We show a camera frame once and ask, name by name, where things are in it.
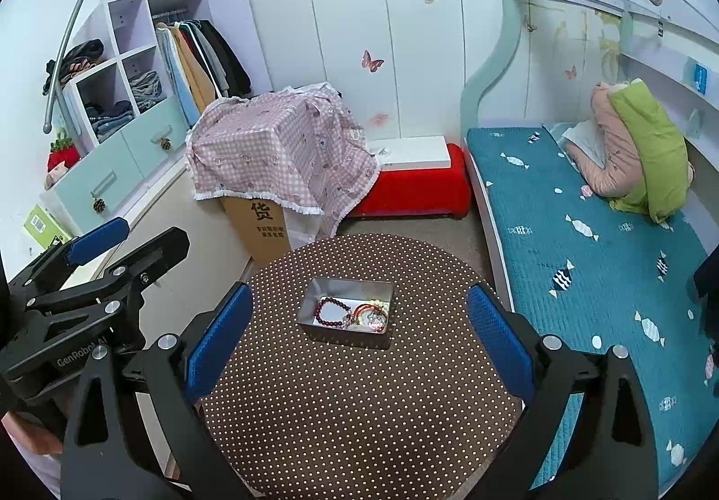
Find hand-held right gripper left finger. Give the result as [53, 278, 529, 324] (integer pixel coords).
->
[62, 282, 255, 500]

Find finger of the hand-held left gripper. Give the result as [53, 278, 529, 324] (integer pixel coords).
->
[22, 227, 190, 331]
[5, 216, 131, 300]

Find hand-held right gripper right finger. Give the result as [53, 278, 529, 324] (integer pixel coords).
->
[465, 282, 666, 500]

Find dark red bead bracelet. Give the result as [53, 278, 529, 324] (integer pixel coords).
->
[313, 296, 355, 330]

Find cream bead bracelet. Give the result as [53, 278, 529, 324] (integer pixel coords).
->
[359, 299, 390, 333]

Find rectangular metal tin box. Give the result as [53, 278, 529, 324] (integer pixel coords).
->
[297, 278, 394, 350]

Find red string bracelet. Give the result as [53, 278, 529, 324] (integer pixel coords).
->
[351, 301, 388, 329]

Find person's left forearm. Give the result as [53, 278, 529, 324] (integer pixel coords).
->
[0, 410, 62, 499]

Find beige cabinet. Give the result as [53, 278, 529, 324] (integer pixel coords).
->
[101, 163, 253, 321]

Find green cardboard box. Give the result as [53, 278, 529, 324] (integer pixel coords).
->
[22, 204, 74, 248]

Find red plush toy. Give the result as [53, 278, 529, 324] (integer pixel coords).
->
[46, 137, 80, 189]

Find white wardrobe shelf with clothes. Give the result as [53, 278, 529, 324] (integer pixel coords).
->
[42, 0, 271, 223]

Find folded blue jeans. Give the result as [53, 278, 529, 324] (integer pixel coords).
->
[84, 100, 136, 142]

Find round brown polka-dot table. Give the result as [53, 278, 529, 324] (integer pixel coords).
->
[201, 233, 526, 500]

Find pink checked cloth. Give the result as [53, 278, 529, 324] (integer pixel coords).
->
[185, 83, 382, 239]

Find grey knit garment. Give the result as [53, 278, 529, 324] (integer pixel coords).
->
[128, 70, 167, 111]

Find red bench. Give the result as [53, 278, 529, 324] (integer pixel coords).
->
[344, 143, 471, 220]

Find black bundled clothes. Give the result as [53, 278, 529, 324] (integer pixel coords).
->
[44, 38, 107, 97]

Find row of hanging clothes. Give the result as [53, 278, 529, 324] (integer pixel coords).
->
[154, 17, 253, 127]

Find white flat board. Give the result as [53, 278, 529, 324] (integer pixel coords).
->
[368, 136, 453, 169]

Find curved silver metal pipe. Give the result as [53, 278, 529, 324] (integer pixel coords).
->
[42, 0, 136, 133]

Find dark cloth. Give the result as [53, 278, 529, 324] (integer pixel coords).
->
[693, 250, 719, 304]

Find white pillow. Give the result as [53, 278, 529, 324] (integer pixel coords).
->
[562, 119, 608, 169]

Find green quilt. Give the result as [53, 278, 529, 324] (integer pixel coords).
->
[609, 80, 693, 223]

